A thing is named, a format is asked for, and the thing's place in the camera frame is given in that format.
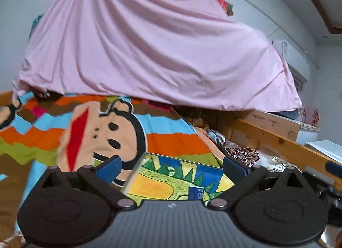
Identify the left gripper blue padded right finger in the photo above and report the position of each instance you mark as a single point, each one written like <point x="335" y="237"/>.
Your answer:
<point x="234" y="168"/>

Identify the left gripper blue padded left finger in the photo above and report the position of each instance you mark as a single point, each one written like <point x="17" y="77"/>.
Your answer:
<point x="109" y="169"/>

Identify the colourful open snack box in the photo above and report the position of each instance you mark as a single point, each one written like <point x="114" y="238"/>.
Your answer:
<point x="167" y="178"/>

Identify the monkey print colourful blanket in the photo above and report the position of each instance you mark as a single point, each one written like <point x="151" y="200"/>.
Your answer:
<point x="75" y="130"/>

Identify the white cabinet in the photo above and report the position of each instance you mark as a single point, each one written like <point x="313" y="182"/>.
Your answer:
<point x="306" y="133"/>

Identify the pink draped sheet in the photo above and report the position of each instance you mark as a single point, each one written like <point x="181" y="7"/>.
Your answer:
<point x="180" y="52"/>

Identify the wooden bed frame rail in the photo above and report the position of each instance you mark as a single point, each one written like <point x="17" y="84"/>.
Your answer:
<point x="274" y="137"/>

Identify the white wall air conditioner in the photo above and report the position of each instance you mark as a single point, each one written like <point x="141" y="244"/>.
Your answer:
<point x="297" y="63"/>

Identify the red floral wall decoration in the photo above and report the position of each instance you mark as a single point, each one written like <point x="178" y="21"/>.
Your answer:
<point x="227" y="7"/>

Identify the teal patterned wall hanging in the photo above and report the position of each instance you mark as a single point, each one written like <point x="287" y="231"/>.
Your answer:
<point x="34" y="25"/>

